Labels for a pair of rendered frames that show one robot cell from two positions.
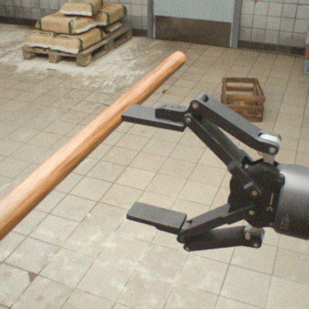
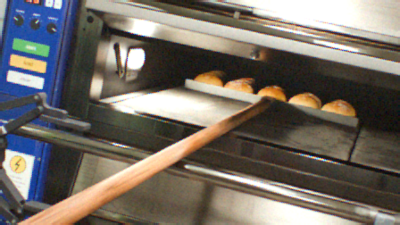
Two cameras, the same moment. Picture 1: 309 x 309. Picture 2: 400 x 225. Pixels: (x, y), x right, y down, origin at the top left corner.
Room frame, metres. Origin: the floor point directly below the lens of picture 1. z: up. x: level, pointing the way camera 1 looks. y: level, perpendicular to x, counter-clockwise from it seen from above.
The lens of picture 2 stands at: (1.62, -0.03, 1.48)
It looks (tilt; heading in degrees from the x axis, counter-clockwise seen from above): 8 degrees down; 170
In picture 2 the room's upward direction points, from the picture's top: 12 degrees clockwise
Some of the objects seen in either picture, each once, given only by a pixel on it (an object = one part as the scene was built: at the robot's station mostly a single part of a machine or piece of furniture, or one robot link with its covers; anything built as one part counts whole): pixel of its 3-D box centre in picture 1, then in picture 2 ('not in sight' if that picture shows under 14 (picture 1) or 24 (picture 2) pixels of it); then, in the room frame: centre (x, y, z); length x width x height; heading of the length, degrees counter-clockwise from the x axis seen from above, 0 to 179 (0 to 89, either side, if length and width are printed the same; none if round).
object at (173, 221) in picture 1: (156, 216); (48, 210); (0.41, -0.01, 1.12); 0.07 x 0.03 x 0.01; 68
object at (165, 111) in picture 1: (180, 105); (51, 105); (0.40, -0.03, 1.27); 0.05 x 0.01 x 0.03; 68
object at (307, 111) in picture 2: not in sight; (277, 97); (-1.02, 0.69, 1.19); 0.55 x 0.36 x 0.03; 68
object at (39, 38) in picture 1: (52, 34); not in sight; (4.65, 1.11, 0.22); 0.62 x 0.36 x 0.15; 163
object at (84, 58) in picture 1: (80, 41); not in sight; (4.86, 0.83, 0.07); 1.20 x 0.80 x 0.14; 158
